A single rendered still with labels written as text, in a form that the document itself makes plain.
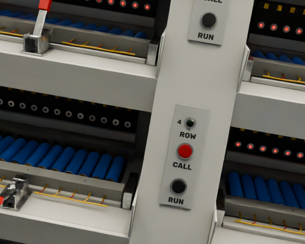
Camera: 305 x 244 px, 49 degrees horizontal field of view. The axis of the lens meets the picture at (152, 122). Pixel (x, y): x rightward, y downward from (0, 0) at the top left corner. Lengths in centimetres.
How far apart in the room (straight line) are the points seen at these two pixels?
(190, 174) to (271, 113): 12
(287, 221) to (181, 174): 18
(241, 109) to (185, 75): 8
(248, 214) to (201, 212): 10
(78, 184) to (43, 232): 7
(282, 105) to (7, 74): 34
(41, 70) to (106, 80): 8
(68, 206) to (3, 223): 8
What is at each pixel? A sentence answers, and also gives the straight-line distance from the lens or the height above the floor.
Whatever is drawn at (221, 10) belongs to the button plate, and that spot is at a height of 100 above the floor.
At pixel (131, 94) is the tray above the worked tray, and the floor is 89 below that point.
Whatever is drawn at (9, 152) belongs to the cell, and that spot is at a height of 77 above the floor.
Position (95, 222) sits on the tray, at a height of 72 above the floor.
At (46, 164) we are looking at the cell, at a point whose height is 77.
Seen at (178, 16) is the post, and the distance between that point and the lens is 41.
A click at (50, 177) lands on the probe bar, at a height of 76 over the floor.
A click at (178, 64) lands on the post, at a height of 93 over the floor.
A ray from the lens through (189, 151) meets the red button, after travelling 40.
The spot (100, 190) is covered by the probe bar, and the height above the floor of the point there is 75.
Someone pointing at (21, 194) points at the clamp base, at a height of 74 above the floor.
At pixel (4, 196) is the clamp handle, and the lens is 45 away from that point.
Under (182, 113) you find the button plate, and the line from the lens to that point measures 40.
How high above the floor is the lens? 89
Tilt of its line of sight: 4 degrees down
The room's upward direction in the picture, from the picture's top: 10 degrees clockwise
